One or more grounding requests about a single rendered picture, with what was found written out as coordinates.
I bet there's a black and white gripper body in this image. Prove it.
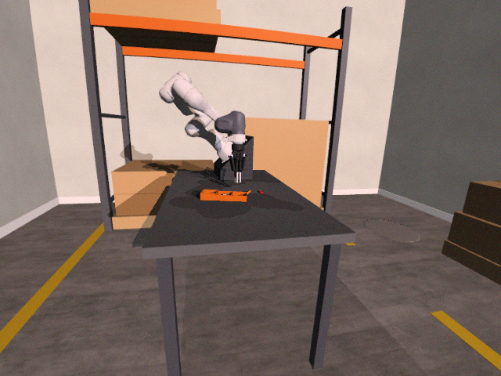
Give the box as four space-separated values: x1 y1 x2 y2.
232 143 244 159

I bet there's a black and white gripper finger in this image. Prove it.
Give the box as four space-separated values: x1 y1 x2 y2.
228 154 239 183
238 154 247 183

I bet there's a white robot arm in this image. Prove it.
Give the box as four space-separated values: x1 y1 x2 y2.
159 71 247 163

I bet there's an orange rack of bins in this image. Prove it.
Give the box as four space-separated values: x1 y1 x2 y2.
200 190 247 202

